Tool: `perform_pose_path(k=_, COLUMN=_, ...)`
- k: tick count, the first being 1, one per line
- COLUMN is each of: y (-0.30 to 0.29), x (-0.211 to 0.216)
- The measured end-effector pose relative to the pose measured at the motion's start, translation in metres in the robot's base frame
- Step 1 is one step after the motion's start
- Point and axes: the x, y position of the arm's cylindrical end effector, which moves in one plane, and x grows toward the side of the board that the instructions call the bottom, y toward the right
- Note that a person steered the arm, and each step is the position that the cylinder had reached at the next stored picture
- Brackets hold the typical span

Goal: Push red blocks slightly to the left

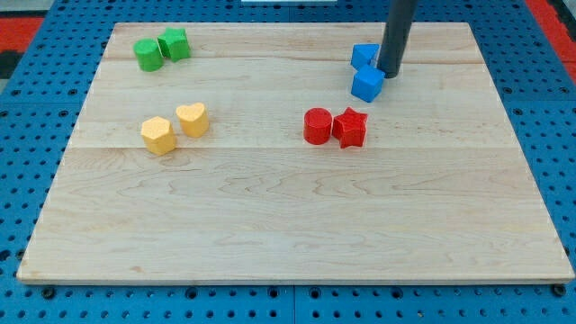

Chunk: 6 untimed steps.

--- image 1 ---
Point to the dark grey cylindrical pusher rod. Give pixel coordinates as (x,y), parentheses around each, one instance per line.
(395,36)

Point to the blue block behind cube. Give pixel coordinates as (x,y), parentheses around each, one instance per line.
(364,54)

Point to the red star block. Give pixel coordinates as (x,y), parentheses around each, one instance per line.
(349,128)

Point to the red cylinder block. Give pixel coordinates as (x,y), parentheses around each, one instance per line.
(317,125)

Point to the green star block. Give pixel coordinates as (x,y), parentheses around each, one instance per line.
(174,44)

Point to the yellow heart block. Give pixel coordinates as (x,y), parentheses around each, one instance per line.
(193,119)

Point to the light wooden board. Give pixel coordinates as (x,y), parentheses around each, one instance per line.
(440,192)

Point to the green cylinder block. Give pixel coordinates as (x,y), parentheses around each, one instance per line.
(148,55)

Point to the yellow hexagon block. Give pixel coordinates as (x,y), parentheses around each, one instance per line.
(158,135)

